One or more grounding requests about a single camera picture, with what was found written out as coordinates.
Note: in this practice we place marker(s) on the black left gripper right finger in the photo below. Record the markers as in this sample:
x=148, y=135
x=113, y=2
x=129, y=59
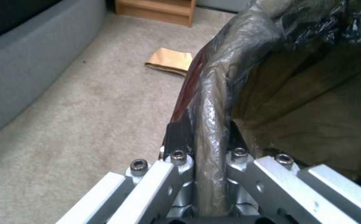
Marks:
x=277, y=184

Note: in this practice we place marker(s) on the brown paper bag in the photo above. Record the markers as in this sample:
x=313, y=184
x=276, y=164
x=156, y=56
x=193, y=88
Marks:
x=169, y=61

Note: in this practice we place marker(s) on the grey fabric sofa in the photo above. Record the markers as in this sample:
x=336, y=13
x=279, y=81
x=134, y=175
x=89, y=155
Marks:
x=31, y=60

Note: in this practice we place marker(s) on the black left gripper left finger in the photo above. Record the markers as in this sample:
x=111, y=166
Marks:
x=143, y=186

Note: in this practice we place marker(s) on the trash bin with plastic liner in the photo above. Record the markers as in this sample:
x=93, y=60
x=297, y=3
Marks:
x=280, y=77

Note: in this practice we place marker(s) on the light wooden cabinet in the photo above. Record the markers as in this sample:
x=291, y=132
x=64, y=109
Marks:
x=160, y=10

